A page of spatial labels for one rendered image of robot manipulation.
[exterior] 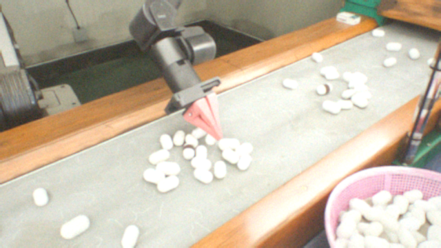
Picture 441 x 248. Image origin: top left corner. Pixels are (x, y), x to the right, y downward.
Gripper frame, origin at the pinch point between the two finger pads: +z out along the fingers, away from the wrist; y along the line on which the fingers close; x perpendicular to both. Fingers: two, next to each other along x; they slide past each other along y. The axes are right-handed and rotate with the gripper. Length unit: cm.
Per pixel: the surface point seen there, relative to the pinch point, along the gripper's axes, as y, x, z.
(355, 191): 7.7, -12.4, 19.5
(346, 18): 69, 11, -15
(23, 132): -25.5, 13.8, -18.9
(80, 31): 54, 162, -130
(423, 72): 57, -4, 11
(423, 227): 10.6, -16.5, 28.3
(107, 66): 65, 181, -109
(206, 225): -13.4, -6.1, 11.5
